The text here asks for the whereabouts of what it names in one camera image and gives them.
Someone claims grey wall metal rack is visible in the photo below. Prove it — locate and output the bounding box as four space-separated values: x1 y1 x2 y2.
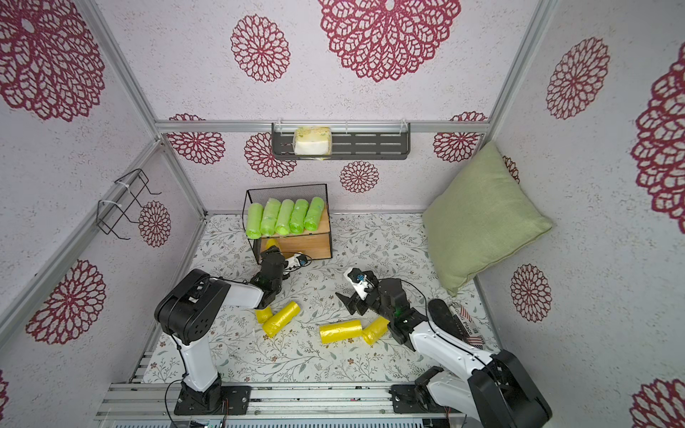
271 122 411 161

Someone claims black wire wall hook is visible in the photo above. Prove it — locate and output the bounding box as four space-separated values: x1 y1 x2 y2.
95 168 161 241

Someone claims pale green trash bag roll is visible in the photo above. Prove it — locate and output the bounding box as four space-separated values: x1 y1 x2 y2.
276 199 295 235

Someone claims red white striped packet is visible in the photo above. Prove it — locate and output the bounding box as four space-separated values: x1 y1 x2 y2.
449 302 486 350

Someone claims green trash bag roll top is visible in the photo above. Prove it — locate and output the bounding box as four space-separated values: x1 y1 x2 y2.
260 198 281 236

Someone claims yellow trash bag roll diagonal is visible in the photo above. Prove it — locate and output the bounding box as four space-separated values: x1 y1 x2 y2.
262 301 301 338

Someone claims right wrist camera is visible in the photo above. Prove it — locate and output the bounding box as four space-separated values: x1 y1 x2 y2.
344 267 378 301

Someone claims black wire wooden shelf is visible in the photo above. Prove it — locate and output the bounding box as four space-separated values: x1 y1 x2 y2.
242 183 333 264

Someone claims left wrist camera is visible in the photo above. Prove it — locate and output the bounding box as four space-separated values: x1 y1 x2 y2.
285 253 311 271

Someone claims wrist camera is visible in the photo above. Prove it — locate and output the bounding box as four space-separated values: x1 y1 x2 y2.
285 253 311 271
344 267 378 301

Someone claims green cushion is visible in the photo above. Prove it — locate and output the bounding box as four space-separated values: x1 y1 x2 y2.
423 143 553 295

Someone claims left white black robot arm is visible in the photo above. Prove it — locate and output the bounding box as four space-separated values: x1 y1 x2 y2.
154 245 310 416

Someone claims white sponge block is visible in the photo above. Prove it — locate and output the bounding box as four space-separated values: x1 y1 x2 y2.
293 127 333 156

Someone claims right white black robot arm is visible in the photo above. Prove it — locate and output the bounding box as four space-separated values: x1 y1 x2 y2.
339 267 553 427

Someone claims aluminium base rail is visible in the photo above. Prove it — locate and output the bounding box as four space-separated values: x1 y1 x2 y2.
90 382 475 427

